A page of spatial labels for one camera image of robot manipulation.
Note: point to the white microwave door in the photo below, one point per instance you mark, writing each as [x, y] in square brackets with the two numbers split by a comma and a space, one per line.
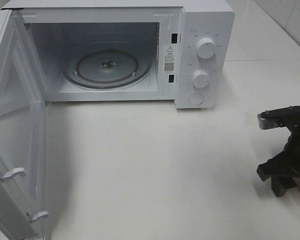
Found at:
[23, 210]

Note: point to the white dial knob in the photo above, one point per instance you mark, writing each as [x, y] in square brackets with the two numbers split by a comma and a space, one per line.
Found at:
[206, 47]
[200, 79]

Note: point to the upper white dial knob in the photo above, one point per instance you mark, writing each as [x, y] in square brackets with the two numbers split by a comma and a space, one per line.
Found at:
[206, 47]

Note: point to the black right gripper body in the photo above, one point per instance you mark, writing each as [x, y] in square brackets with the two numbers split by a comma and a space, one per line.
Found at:
[291, 153]

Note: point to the white microwave oven body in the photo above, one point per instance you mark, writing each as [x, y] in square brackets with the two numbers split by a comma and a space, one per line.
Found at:
[57, 25]

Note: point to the lower white dial knob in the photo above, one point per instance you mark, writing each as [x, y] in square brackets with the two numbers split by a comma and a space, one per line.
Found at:
[200, 79]

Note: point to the round white door button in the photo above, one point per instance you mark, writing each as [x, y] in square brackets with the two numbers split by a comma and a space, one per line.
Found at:
[196, 99]

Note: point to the glass microwave turntable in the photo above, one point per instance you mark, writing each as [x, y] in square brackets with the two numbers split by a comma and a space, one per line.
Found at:
[106, 65]

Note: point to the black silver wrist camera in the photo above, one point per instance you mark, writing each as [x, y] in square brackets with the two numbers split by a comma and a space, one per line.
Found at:
[269, 119]

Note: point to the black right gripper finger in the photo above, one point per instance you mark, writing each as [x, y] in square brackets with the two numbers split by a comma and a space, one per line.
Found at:
[271, 168]
[280, 185]

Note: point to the white warning label sticker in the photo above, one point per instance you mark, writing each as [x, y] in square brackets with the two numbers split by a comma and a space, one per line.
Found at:
[169, 58]

